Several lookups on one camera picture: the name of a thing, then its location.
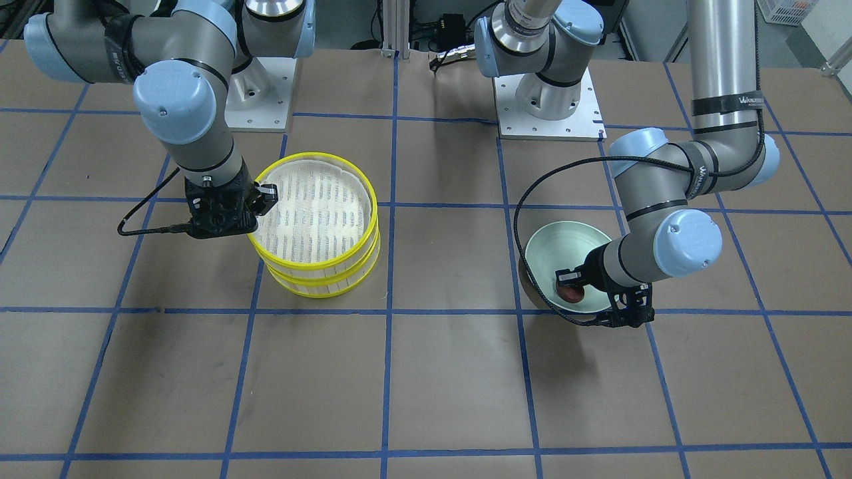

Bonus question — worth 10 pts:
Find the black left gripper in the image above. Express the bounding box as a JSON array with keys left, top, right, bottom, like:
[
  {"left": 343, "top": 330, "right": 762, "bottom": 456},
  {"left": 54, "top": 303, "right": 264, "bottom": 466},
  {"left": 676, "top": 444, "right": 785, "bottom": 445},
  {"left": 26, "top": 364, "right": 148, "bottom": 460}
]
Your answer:
[{"left": 556, "top": 245, "right": 652, "bottom": 328}]

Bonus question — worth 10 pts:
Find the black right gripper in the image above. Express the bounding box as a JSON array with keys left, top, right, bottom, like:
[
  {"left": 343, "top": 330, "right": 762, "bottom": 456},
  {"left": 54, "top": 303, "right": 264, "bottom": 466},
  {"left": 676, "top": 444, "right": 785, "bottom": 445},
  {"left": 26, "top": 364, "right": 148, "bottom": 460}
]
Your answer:
[{"left": 184, "top": 175, "right": 279, "bottom": 240}]

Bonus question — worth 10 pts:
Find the brown bun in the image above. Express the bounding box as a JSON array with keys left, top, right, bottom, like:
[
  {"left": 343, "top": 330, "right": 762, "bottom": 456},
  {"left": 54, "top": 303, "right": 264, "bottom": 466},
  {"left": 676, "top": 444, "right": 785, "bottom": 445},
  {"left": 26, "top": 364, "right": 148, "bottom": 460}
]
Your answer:
[{"left": 556, "top": 285, "right": 585, "bottom": 304}]

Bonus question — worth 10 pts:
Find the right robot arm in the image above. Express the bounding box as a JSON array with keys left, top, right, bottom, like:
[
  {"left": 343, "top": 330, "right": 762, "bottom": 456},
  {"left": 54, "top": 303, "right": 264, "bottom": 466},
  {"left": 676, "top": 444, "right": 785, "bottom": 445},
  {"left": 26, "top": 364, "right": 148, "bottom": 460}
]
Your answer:
[{"left": 23, "top": 1, "right": 316, "bottom": 239}]

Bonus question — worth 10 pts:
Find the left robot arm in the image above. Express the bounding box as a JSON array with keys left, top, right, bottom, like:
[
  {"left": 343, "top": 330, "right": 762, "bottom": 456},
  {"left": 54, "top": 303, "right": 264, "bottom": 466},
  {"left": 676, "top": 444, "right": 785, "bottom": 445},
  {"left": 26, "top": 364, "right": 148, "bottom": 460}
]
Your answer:
[{"left": 474, "top": 1, "right": 780, "bottom": 328}]

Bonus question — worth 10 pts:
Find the mint green plate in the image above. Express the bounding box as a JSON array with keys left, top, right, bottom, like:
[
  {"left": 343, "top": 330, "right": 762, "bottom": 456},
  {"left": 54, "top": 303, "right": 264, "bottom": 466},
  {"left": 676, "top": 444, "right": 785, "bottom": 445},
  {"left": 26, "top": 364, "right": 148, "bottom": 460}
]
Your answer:
[{"left": 524, "top": 221, "right": 611, "bottom": 313}]

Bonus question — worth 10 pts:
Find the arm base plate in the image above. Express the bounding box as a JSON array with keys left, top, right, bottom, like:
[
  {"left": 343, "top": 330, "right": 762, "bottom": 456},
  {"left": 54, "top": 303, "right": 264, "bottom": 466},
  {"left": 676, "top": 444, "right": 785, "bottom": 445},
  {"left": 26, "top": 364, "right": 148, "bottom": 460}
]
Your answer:
[
  {"left": 224, "top": 57, "right": 298, "bottom": 132},
  {"left": 493, "top": 69, "right": 608, "bottom": 142}
]

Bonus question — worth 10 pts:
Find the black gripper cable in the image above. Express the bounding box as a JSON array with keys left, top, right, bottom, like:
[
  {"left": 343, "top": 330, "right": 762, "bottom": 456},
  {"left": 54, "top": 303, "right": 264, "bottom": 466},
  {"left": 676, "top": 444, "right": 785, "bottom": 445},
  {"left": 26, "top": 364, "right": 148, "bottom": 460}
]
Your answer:
[{"left": 514, "top": 157, "right": 740, "bottom": 327}]

